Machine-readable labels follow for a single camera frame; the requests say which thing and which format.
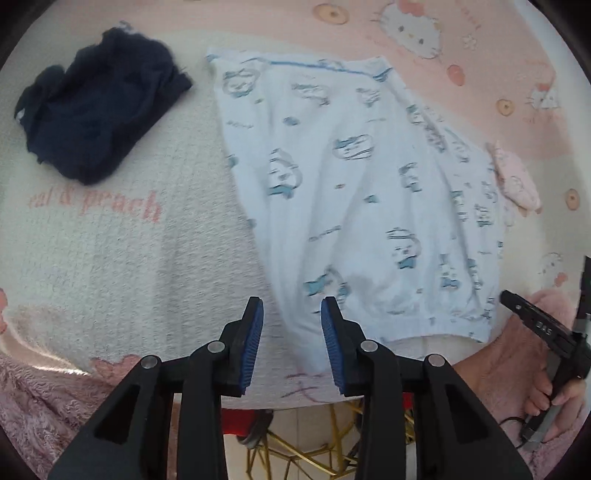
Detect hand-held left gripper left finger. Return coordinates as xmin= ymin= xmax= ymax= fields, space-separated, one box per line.
xmin=48 ymin=296 xmax=265 ymax=480

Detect person's right hand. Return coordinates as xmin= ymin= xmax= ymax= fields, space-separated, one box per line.
xmin=524 ymin=369 xmax=588 ymax=444

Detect gold wire frame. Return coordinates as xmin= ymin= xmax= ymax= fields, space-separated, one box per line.
xmin=245 ymin=399 xmax=416 ymax=478

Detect pink cat printed blanket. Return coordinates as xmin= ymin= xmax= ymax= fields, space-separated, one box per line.
xmin=0 ymin=0 xmax=591 ymax=411

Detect light blue printed pants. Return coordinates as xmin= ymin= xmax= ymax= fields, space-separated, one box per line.
xmin=205 ymin=55 xmax=509 ymax=374

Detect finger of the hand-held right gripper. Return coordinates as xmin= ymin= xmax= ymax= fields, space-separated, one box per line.
xmin=500 ymin=290 xmax=539 ymax=326

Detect person's pink fluffy robe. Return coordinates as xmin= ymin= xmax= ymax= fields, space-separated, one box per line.
xmin=0 ymin=353 xmax=121 ymax=480

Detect black cable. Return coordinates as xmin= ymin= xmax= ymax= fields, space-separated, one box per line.
xmin=499 ymin=415 xmax=532 ymax=450

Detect dark navy cloth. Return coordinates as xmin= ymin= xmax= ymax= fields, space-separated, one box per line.
xmin=14 ymin=25 xmax=194 ymax=185

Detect pink printed folded cloth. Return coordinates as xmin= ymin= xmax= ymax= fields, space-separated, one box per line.
xmin=485 ymin=141 xmax=542 ymax=213

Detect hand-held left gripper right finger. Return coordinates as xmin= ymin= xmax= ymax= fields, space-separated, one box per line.
xmin=321 ymin=296 xmax=534 ymax=480

